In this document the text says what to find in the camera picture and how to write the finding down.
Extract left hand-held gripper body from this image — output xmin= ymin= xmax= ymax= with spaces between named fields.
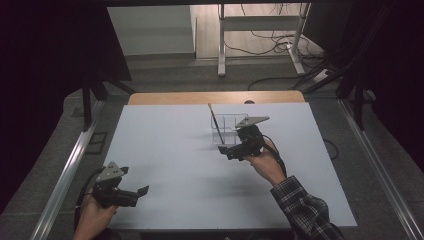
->
xmin=91 ymin=161 xmax=140 ymax=209

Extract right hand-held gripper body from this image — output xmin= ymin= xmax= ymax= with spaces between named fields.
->
xmin=227 ymin=115 xmax=271 ymax=162

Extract clear acrylic organizer box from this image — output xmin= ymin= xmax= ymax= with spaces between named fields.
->
xmin=210 ymin=113 xmax=250 ymax=147

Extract makeup brush with dark handle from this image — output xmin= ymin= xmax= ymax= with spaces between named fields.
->
xmin=207 ymin=102 xmax=226 ymax=145

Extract person's right hand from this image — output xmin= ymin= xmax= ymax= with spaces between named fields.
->
xmin=244 ymin=137 xmax=288 ymax=187

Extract person's left hand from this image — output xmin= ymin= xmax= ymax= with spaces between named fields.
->
xmin=73 ymin=195 xmax=118 ymax=240

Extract white table cover sheet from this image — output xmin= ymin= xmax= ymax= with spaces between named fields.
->
xmin=105 ymin=102 xmax=358 ymax=231

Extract person's plaid right sleeve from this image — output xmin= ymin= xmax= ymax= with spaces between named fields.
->
xmin=269 ymin=175 xmax=347 ymax=240

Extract black metal stand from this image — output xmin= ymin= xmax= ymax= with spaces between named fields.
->
xmin=80 ymin=74 xmax=136 ymax=133
xmin=293 ymin=4 xmax=396 ymax=132

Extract white power strip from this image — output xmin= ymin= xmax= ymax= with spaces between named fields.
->
xmin=312 ymin=68 xmax=332 ymax=84

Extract black curtain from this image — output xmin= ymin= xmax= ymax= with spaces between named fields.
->
xmin=301 ymin=0 xmax=424 ymax=173
xmin=0 ymin=0 xmax=133 ymax=215

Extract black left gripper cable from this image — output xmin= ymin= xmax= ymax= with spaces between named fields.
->
xmin=73 ymin=167 xmax=103 ymax=231

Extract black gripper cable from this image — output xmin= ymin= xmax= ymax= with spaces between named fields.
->
xmin=73 ymin=167 xmax=103 ymax=231
xmin=261 ymin=134 xmax=288 ymax=178

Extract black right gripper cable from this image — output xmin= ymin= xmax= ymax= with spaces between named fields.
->
xmin=261 ymin=134 xmax=288 ymax=178

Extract aluminium rail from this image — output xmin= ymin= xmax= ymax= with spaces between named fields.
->
xmin=337 ymin=98 xmax=424 ymax=240
xmin=29 ymin=99 xmax=105 ymax=240

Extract long black floor cable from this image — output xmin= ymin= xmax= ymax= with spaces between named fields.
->
xmin=246 ymin=75 xmax=316 ymax=92

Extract thin black cable loop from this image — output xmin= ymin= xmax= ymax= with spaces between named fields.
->
xmin=322 ymin=137 xmax=340 ymax=161

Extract tangled black floor cables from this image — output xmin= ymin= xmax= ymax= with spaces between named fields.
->
xmin=222 ymin=3 xmax=325 ymax=58

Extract white metal desk frame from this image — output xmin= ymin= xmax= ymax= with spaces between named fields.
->
xmin=217 ymin=3 xmax=312 ymax=78

